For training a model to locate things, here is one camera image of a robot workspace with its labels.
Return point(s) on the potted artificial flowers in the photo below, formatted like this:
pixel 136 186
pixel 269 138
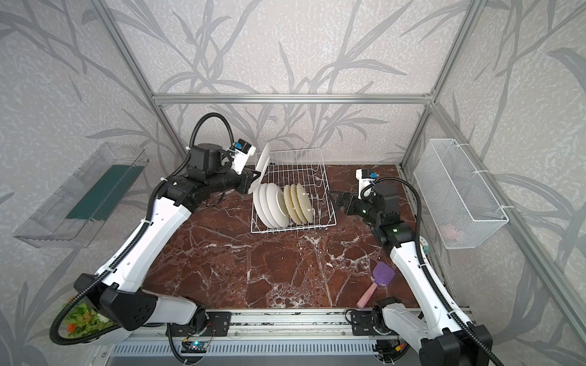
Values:
pixel 83 321

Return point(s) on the beige patterned plate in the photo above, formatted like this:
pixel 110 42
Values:
pixel 297 207
pixel 289 204
pixel 304 200

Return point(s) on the purple pink spatula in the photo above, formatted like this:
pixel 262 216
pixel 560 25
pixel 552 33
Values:
pixel 383 274

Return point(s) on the white plate with red characters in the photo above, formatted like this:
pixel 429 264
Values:
pixel 262 164

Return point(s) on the pink object in basket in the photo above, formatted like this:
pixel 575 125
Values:
pixel 450 233

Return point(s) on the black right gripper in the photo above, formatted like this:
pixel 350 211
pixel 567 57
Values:
pixel 352 199

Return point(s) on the white plate with orange sunburst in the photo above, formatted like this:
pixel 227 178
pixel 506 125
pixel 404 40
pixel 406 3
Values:
pixel 258 208

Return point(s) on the green mat in shelf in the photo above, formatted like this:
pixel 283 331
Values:
pixel 104 196

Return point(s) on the small round patterned dish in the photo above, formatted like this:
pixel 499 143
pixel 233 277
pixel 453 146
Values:
pixel 424 245

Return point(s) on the aluminium frame crossbar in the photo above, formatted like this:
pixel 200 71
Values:
pixel 240 99

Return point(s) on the white mesh wall basket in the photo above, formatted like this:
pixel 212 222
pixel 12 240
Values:
pixel 456 193

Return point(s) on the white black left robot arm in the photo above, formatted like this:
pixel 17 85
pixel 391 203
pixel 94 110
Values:
pixel 116 290

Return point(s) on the clear plastic wall shelf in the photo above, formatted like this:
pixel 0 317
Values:
pixel 48 226

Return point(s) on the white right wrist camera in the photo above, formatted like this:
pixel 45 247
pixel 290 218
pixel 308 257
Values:
pixel 366 179

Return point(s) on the green lit circuit board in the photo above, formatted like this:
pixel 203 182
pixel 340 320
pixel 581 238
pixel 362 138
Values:
pixel 192 346

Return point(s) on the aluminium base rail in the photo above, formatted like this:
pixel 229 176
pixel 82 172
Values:
pixel 257 333

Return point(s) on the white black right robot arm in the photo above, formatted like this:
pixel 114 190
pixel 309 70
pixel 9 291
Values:
pixel 444 335

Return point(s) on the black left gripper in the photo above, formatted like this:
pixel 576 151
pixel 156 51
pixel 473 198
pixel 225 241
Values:
pixel 246 178

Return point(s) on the white wire dish rack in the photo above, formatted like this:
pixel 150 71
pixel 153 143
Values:
pixel 293 166

